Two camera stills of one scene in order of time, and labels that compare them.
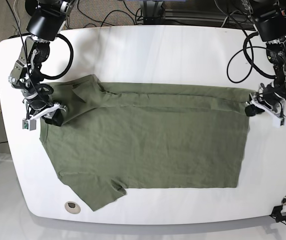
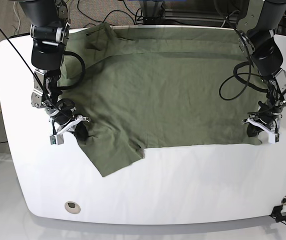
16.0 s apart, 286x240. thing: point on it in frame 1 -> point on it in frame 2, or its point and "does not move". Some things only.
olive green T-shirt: (145, 136) -> (148, 88)
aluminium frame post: (153, 11) does not move
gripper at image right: (271, 94) -> (267, 114)
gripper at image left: (37, 97) -> (63, 114)
